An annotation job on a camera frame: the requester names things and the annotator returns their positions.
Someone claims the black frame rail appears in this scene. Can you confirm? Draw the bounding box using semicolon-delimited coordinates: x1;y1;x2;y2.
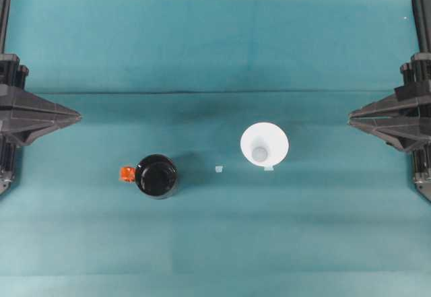
0;0;13;55
411;0;431;55

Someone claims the blue-green table cloth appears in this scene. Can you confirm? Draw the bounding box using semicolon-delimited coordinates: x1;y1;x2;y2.
0;0;431;297

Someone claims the white paper cup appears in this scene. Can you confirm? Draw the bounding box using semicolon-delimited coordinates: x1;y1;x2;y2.
240;121;290;170

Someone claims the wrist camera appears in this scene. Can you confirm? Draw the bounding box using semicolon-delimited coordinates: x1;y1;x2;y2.
394;86;431;104

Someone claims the black cup holder red handle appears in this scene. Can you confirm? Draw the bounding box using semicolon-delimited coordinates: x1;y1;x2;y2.
119;154;178;201

